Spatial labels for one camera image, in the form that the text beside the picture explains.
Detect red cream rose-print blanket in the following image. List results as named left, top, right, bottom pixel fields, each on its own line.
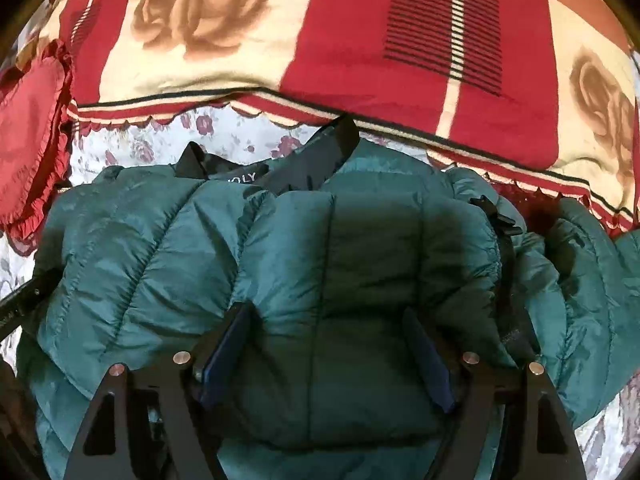
left=30, top=0, right=640, bottom=236

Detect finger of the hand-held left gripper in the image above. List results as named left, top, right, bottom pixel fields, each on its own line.
left=0, top=268, right=64, bottom=334

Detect teal puffer jacket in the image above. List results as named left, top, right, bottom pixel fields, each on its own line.
left=15, top=114, right=640, bottom=480

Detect white floral fleece blanket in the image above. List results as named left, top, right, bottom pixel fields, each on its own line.
left=0, top=0, right=640, bottom=480

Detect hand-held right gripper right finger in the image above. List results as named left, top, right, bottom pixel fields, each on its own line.
left=403, top=307, right=586, bottom=480

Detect red ruffled pillow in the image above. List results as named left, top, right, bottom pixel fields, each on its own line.
left=0, top=40, right=77, bottom=257

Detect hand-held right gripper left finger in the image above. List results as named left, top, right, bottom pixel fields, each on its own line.
left=65, top=301, right=257, bottom=480

